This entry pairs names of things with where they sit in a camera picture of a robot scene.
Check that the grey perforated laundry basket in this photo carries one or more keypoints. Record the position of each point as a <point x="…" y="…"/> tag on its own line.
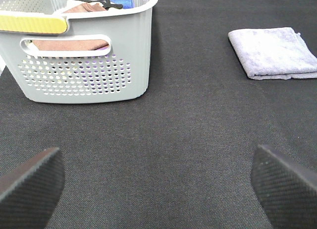
<point x="119" y="72"/>

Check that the brown towel in basket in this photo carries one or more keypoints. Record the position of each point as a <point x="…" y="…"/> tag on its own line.
<point x="73" y="6"/>

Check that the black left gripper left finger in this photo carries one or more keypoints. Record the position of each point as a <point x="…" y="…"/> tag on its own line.
<point x="30" y="193"/>

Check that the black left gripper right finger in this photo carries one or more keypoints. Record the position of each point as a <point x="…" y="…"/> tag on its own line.
<point x="286" y="190"/>

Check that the black woven table mat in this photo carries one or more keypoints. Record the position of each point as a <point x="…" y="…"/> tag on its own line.
<point x="179" y="156"/>

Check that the lavender towel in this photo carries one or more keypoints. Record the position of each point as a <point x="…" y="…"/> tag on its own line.
<point x="273" y="53"/>

